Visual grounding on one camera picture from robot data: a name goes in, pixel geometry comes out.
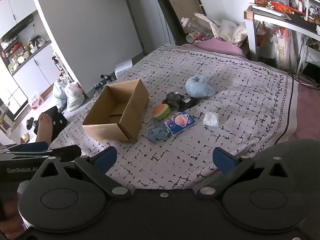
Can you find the crumpled white plastic bags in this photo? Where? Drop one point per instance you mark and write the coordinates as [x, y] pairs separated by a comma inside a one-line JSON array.
[[226, 28]]

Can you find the blue tissue packet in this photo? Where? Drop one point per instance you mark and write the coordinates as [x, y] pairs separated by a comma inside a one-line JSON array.
[[180, 123]]

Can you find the small black tripod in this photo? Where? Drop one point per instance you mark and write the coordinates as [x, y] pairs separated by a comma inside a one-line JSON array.
[[103, 79]]

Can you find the pale blue plastic bag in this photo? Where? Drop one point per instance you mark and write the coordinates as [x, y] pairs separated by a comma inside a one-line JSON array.
[[58, 90]]

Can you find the black slippers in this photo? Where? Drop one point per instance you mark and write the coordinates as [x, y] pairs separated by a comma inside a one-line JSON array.
[[31, 123]]

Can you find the person's foot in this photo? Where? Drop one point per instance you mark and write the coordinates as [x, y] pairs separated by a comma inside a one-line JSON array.
[[45, 126]]

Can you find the white tissue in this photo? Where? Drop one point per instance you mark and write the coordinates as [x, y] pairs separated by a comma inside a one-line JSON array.
[[211, 119]]

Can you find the person's left hand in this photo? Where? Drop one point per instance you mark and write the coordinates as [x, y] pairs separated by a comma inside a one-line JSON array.
[[8, 212]]

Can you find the white box appliance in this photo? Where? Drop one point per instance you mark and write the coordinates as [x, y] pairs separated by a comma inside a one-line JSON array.
[[122, 67]]

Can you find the white kitchen cabinet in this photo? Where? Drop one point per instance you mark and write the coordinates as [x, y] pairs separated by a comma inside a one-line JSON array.
[[22, 62]]

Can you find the clear plastic bottle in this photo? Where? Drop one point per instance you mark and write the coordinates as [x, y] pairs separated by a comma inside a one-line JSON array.
[[188, 25]]

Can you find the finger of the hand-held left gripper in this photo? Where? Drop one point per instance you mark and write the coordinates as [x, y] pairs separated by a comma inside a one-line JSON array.
[[32, 146], [67, 151]]

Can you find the dark plastic bag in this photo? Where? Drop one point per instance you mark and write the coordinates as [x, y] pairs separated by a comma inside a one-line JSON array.
[[176, 101]]

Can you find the black white-dotted cushion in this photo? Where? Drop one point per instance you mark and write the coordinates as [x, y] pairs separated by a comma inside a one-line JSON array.
[[58, 120]]

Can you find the small blue-grey plush toy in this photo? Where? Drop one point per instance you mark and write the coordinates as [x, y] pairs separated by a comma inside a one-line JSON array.
[[158, 133]]

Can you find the burger plush toy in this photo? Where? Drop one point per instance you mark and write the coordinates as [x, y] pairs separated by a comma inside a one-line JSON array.
[[161, 111]]

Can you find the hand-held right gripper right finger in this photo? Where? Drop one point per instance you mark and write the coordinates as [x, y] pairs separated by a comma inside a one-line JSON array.
[[224, 159]]

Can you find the red packet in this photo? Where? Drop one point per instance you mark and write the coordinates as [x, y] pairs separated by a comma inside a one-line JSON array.
[[275, 6]]

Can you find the white red plastic bag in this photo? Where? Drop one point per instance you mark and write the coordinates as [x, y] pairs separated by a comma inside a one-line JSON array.
[[74, 96]]

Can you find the paper cup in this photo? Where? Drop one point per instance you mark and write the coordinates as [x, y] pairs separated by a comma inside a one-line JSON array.
[[192, 37]]

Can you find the red white snack bag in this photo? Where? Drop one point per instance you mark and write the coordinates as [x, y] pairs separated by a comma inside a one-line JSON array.
[[36, 101]]

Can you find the hanging clear plastic bag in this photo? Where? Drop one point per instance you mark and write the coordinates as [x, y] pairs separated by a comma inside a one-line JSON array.
[[282, 46]]

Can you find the brown cardboard box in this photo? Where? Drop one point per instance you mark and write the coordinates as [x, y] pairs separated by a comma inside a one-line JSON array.
[[125, 120]]

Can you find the white desk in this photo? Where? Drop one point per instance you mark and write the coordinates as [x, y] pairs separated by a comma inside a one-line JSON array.
[[280, 21]]

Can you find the light blue fluffy plush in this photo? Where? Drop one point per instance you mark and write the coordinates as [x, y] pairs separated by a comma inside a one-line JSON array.
[[200, 87]]

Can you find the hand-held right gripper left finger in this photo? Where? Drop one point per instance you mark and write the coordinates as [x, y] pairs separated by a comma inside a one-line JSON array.
[[106, 158]]

